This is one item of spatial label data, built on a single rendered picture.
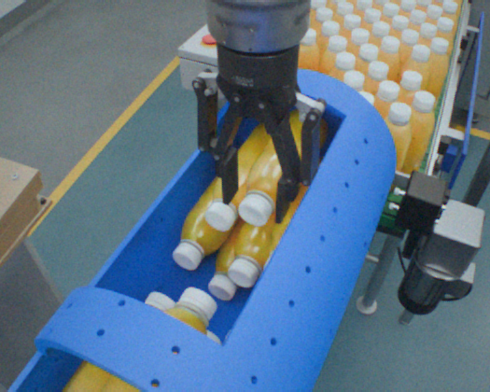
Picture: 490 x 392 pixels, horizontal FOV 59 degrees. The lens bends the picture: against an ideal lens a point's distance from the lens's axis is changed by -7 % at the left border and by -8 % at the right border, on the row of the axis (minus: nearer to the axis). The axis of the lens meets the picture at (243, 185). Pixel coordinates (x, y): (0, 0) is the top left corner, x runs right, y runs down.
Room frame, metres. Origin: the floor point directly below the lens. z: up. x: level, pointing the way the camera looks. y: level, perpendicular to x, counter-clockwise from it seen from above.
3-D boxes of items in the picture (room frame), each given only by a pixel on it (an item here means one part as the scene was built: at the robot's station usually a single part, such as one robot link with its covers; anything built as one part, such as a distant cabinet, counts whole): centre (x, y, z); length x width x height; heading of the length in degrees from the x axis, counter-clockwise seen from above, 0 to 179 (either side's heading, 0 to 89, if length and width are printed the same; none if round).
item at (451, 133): (1.06, -0.63, 0.70); 0.80 x 0.05 x 0.50; 154
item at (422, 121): (0.69, -0.34, 0.99); 0.07 x 0.07 x 0.18
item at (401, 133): (0.65, -0.28, 0.99); 0.07 x 0.07 x 0.18
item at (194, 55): (0.91, 0.05, 1.05); 0.20 x 0.10 x 0.10; 154
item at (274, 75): (0.37, -0.01, 1.34); 0.08 x 0.07 x 0.09; 64
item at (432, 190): (0.55, -0.32, 0.95); 0.10 x 0.07 x 0.10; 64
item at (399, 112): (0.65, -0.28, 1.08); 0.04 x 0.04 x 0.02
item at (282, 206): (0.36, -0.05, 1.19); 0.03 x 0.01 x 0.07; 154
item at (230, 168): (0.39, 0.02, 1.19); 0.03 x 0.01 x 0.07; 154
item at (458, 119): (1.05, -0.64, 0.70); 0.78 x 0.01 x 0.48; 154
